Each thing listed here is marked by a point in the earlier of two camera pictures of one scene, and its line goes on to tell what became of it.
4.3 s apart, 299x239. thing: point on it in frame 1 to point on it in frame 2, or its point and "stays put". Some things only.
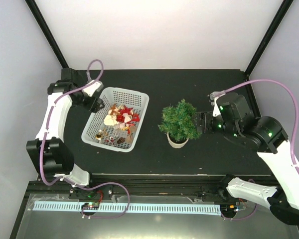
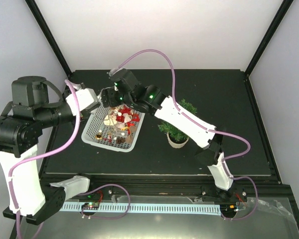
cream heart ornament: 110,120 stays put
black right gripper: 203,119 to 107,94
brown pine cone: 121,140 stays put
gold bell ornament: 98,136 stays put
